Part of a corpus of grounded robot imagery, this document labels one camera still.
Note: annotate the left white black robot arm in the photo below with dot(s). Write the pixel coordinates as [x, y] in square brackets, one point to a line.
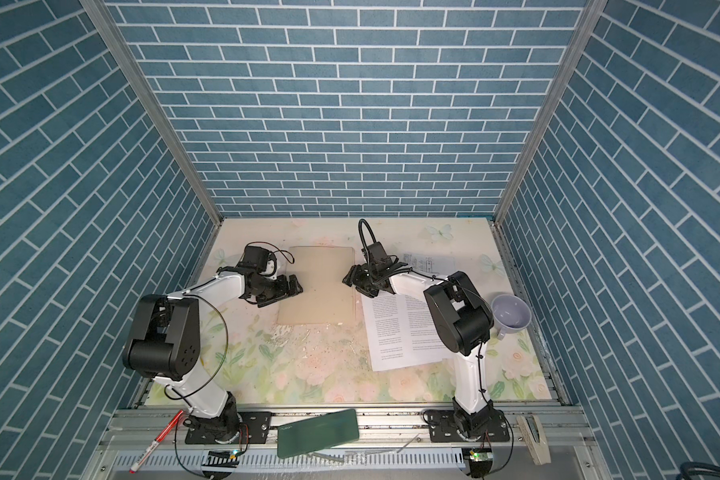
[164, 343]

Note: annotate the green phone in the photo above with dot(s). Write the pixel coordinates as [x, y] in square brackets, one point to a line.
[317, 433]

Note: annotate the printed text sheet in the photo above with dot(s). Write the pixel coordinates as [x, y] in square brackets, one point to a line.
[389, 332]
[425, 345]

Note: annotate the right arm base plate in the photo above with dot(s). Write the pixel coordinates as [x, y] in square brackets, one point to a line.
[444, 427]

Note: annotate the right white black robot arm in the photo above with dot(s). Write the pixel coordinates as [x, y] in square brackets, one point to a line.
[461, 317]

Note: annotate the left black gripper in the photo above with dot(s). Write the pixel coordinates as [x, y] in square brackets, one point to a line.
[292, 290]

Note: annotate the technical drawing sheet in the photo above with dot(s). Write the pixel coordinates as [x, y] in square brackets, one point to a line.
[437, 265]

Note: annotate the red white marker pen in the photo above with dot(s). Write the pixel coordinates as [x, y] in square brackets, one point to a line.
[154, 445]

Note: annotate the beige paper folder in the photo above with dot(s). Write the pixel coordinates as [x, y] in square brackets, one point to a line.
[325, 298]

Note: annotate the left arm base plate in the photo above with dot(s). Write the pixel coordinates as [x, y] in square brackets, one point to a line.
[253, 428]

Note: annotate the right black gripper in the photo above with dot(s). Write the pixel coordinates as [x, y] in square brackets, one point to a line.
[354, 275]

